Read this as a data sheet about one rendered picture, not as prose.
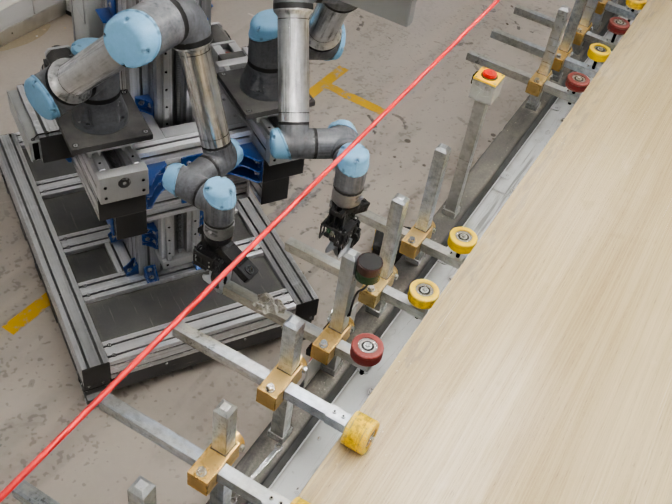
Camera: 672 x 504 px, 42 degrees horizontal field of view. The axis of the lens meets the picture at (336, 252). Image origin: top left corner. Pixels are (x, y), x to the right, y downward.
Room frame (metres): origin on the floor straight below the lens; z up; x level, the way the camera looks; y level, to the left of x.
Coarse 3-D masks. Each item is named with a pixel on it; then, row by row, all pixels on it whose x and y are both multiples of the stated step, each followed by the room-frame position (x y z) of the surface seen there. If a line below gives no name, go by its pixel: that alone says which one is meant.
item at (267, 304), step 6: (258, 294) 1.51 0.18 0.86; (264, 294) 1.50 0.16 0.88; (270, 294) 1.52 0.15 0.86; (264, 300) 1.49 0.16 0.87; (270, 300) 1.48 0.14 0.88; (276, 300) 1.50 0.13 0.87; (258, 306) 1.47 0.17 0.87; (264, 306) 1.47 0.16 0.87; (270, 306) 1.47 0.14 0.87; (276, 306) 1.47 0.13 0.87; (282, 306) 1.48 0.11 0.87; (264, 312) 1.46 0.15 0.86; (270, 312) 1.46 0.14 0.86; (276, 312) 1.46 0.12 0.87; (282, 312) 1.47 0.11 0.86
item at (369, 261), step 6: (360, 258) 1.43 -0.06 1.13; (366, 258) 1.44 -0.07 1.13; (372, 258) 1.44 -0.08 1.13; (378, 258) 1.44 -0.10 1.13; (360, 264) 1.41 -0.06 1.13; (366, 264) 1.42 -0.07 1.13; (372, 264) 1.42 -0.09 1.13; (378, 264) 1.42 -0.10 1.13; (354, 276) 1.42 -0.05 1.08; (354, 300) 1.44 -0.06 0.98
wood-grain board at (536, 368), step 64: (640, 64) 2.91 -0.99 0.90; (576, 128) 2.43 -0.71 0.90; (640, 128) 2.50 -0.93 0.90; (576, 192) 2.10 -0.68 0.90; (640, 192) 2.15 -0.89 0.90; (512, 256) 1.77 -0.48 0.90; (576, 256) 1.82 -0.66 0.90; (640, 256) 1.86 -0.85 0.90; (448, 320) 1.50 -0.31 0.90; (512, 320) 1.54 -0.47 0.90; (576, 320) 1.57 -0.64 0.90; (640, 320) 1.61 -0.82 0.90; (384, 384) 1.27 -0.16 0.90; (448, 384) 1.30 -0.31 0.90; (512, 384) 1.33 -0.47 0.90; (576, 384) 1.36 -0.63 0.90; (640, 384) 1.40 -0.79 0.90; (384, 448) 1.09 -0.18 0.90; (448, 448) 1.12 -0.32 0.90; (512, 448) 1.15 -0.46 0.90; (576, 448) 1.18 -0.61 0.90; (640, 448) 1.21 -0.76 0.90
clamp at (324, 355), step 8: (352, 320) 1.48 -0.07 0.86; (328, 328) 1.43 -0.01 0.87; (352, 328) 1.46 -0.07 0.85; (320, 336) 1.40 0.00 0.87; (328, 336) 1.41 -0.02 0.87; (336, 336) 1.41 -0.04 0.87; (344, 336) 1.43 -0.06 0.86; (312, 344) 1.37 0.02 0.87; (328, 344) 1.38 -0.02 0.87; (336, 344) 1.39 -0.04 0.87; (312, 352) 1.37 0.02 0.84; (320, 352) 1.36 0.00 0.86; (328, 352) 1.36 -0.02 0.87; (320, 360) 1.36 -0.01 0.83; (328, 360) 1.36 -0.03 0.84
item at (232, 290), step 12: (228, 288) 1.52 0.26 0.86; (240, 288) 1.53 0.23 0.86; (240, 300) 1.50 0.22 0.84; (252, 300) 1.49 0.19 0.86; (288, 312) 1.47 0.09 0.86; (312, 324) 1.45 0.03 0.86; (312, 336) 1.41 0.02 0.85; (336, 348) 1.39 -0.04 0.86; (348, 348) 1.39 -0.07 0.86; (348, 360) 1.37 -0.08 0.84
